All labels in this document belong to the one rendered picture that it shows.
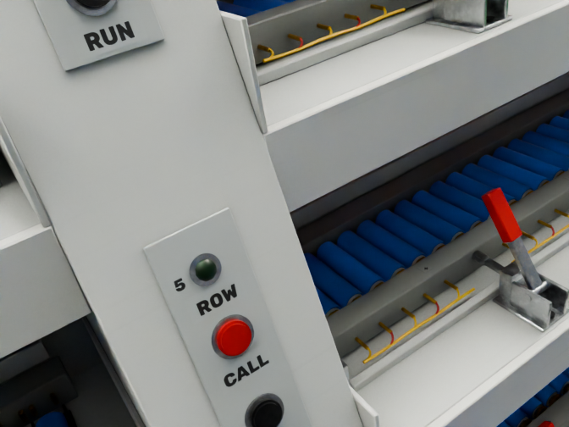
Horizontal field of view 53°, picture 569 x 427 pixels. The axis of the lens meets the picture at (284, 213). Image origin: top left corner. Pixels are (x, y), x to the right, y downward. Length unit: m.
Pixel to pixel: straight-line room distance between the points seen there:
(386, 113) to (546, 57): 0.13
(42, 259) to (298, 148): 0.12
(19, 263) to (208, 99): 0.10
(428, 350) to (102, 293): 0.23
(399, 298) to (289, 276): 0.14
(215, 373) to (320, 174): 0.10
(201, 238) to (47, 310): 0.07
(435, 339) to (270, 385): 0.16
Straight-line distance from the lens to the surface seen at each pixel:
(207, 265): 0.24
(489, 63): 0.34
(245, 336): 0.26
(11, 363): 0.42
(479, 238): 0.44
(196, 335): 0.25
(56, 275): 0.24
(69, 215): 0.23
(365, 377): 0.37
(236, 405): 0.27
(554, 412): 0.58
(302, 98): 0.28
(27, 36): 0.23
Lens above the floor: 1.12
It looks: 17 degrees down
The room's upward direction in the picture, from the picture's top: 19 degrees counter-clockwise
